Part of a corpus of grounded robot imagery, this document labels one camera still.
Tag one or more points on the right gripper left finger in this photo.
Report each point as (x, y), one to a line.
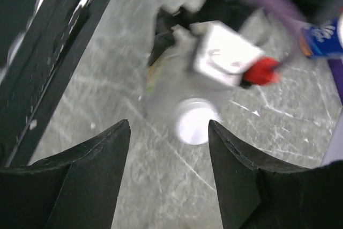
(77, 188)

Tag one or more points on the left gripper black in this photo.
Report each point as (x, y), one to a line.
(232, 13)

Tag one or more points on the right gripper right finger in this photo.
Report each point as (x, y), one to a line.
(257, 190)

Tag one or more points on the clear bottle yellow label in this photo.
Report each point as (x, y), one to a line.
(173, 89)

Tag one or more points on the white bottle cap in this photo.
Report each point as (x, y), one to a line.
(192, 117)

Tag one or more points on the toilet paper roll blue wrap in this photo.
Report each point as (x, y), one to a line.
(324, 41)

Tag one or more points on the purple white box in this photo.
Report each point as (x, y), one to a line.
(336, 67)

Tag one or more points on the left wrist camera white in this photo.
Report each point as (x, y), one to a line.
(227, 58)

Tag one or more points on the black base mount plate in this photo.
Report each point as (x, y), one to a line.
(42, 42)

